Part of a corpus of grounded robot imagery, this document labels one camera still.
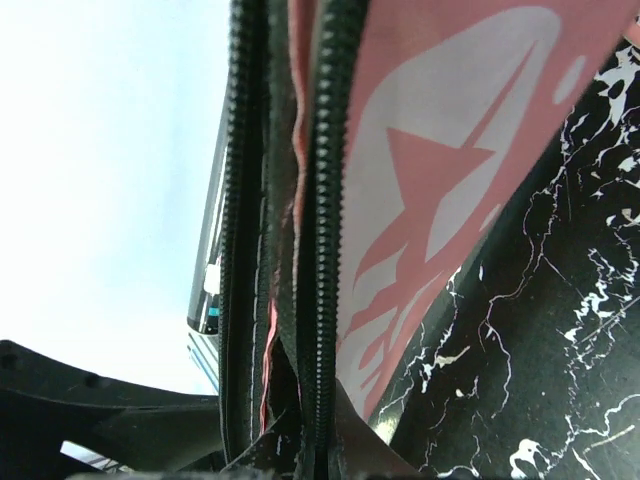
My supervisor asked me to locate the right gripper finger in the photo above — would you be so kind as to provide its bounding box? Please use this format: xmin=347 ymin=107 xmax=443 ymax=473
xmin=1 ymin=340 xmax=222 ymax=473

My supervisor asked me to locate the black shuttlecock tube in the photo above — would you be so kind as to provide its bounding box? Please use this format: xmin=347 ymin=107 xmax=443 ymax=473
xmin=187 ymin=93 xmax=229 ymax=334

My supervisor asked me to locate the pink racket bag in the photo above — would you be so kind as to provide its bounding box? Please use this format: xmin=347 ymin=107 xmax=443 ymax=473
xmin=219 ymin=1 xmax=639 ymax=479

